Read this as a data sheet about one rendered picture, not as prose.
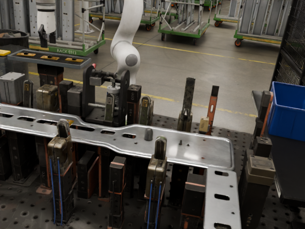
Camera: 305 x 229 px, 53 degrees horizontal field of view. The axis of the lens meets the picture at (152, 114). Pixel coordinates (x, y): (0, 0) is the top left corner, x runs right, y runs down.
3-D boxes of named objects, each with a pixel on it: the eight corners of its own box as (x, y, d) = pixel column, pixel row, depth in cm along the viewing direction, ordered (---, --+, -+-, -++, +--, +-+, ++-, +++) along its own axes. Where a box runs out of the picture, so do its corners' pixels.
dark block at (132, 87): (123, 169, 150) (126, 88, 132) (127, 161, 157) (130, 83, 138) (133, 171, 150) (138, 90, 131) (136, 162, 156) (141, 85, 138)
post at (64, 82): (62, 156, 156) (58, 82, 138) (66, 151, 160) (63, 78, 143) (71, 158, 155) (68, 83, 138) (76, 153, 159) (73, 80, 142)
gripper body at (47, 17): (43, 5, 145) (45, 29, 149) (32, 7, 135) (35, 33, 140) (58, 7, 144) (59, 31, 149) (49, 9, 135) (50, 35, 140)
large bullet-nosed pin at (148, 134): (143, 143, 119) (144, 128, 116) (145, 139, 122) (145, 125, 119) (151, 145, 118) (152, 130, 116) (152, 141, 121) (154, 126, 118)
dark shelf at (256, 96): (279, 204, 91) (282, 196, 90) (250, 95, 171) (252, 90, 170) (359, 219, 88) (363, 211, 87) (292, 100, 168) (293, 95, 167)
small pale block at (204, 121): (188, 191, 139) (200, 119, 124) (189, 186, 143) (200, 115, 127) (196, 192, 139) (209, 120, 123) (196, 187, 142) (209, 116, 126)
